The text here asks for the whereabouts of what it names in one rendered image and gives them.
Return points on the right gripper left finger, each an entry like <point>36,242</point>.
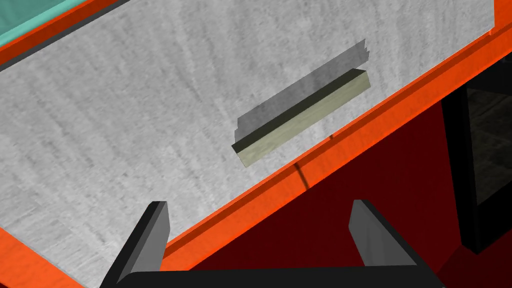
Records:
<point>148,240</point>

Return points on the black appliance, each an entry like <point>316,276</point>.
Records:
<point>484,160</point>

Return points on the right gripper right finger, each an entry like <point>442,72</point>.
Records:
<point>378,240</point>

